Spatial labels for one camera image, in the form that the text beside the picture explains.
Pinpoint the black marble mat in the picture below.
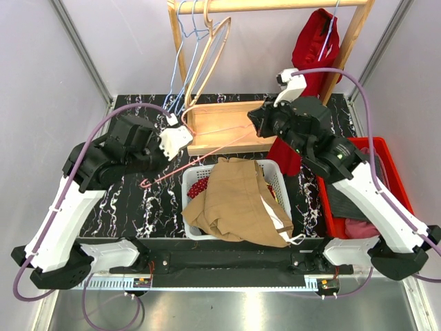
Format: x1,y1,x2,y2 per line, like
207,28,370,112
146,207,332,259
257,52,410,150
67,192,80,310
79,92,359,239

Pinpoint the light blue wire hanger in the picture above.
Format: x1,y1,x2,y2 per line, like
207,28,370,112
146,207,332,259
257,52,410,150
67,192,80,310
164,0,187,114

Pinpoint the dark striped shirt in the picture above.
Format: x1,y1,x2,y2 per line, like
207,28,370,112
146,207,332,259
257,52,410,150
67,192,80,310
325,154,390,223

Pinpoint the red polka dot garment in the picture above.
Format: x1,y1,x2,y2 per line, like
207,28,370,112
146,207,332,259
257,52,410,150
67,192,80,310
187,177,278,201

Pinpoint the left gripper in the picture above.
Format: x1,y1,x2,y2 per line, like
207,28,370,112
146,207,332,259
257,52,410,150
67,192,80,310
125,132,179,183

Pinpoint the blue hanger of lemon skirt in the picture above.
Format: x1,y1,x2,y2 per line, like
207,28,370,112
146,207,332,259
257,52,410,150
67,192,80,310
163,1,221,116

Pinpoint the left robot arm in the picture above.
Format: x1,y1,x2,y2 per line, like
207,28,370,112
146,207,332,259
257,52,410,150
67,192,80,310
11,114,178,292

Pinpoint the blue hanger of red dress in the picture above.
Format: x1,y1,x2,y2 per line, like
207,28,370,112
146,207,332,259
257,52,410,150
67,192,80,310
318,0,340,61

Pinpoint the pink wire hanger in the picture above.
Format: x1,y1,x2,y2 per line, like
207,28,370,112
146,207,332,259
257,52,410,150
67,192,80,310
139,105,258,190

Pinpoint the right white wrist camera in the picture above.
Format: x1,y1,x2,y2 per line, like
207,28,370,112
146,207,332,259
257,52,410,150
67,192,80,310
274,68,307,107

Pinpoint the white plastic laundry basket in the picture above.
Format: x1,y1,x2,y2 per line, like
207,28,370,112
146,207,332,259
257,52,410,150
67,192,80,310
181,159,292,241

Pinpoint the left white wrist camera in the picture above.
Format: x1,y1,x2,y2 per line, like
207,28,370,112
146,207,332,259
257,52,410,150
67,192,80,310
159,126,193,161

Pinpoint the red plastic bin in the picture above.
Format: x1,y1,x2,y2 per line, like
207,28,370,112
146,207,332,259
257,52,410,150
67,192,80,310
315,137,416,241

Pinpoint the tan and white garment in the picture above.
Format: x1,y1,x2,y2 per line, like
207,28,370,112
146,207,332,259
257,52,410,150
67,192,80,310
182,157,305,248

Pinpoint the pink garment in bin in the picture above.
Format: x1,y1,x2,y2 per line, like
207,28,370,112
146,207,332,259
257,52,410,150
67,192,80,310
345,151,389,239

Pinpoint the beige wooden hanger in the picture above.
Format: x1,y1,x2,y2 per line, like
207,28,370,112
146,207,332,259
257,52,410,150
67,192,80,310
184,1,232,109

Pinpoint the wooden clothes rack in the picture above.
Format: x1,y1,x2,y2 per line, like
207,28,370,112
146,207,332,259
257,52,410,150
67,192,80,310
167,1,373,156

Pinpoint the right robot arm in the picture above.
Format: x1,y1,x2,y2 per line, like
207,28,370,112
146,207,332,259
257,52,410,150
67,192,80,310
247,97,440,281

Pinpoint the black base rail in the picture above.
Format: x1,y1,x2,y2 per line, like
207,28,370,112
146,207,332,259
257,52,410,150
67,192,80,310
92,239,354,292

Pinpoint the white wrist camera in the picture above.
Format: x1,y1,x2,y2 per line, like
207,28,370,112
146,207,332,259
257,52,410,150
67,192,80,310
274,68,307,107
159,126,193,161

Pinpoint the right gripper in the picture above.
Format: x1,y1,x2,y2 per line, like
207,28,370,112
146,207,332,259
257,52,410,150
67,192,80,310
247,92,309,157

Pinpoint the red dress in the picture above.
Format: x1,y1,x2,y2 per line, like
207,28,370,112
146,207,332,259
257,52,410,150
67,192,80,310
267,8,340,177

